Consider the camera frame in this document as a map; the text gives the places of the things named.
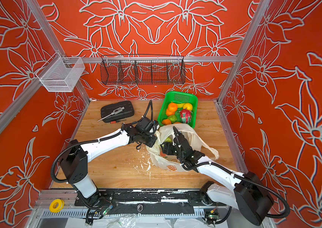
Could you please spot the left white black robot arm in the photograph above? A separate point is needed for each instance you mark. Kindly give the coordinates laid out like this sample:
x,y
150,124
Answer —
x,y
71,165

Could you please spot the pink dragon fruit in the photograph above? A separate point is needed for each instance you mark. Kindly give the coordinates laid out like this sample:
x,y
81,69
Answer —
x,y
186,116

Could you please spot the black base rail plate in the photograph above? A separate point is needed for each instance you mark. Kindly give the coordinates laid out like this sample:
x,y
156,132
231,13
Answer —
x,y
169,203

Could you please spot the yellow tape roll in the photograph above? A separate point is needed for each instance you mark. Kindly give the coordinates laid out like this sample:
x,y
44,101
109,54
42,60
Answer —
x,y
56,206

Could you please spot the small circuit board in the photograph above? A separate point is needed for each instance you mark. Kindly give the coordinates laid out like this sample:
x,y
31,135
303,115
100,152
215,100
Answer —
x,y
212,217

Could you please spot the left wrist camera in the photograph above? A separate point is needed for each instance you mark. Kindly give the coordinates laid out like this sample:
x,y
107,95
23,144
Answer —
x,y
147,126

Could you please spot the translucent plastic bag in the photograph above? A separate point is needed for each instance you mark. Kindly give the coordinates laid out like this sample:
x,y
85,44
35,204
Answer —
x,y
171,163

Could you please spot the green pear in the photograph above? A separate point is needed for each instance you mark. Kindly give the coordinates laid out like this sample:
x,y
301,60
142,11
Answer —
x,y
168,139

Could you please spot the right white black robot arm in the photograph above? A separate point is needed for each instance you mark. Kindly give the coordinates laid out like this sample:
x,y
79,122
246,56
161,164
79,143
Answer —
x,y
242,191

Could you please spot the yellow banana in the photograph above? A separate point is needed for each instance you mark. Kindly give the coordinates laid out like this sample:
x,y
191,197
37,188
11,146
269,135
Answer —
x,y
180,105

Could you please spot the light green crinkled fruit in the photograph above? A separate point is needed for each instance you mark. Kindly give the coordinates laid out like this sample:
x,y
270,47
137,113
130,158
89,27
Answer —
x,y
172,118

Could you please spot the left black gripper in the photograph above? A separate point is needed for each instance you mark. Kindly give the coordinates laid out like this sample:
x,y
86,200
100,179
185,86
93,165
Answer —
x,y
151,142

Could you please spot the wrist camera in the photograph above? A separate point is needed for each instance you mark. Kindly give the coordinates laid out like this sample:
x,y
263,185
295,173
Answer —
x,y
179,138
147,126

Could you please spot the black tool case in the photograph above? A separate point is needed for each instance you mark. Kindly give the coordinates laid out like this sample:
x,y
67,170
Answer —
x,y
127,112

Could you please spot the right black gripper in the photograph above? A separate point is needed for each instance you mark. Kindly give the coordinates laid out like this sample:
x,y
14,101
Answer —
x,y
170,145

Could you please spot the white wire mesh basket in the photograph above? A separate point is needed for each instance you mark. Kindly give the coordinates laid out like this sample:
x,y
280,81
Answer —
x,y
59,74

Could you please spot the black wire wall basket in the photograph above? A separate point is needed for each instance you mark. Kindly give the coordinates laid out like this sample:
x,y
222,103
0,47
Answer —
x,y
143,70

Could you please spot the silver ratchet screwdriver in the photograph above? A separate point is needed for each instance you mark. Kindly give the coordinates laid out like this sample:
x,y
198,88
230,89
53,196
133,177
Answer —
x,y
114,112

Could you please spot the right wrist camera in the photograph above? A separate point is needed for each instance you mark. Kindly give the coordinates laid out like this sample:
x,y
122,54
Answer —
x,y
179,138

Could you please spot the green plastic basket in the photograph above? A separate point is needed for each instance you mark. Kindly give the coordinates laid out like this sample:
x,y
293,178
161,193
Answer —
x,y
178,98

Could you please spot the orange fruit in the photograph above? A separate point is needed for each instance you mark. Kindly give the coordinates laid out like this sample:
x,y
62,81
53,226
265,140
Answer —
x,y
166,122
169,113
172,107

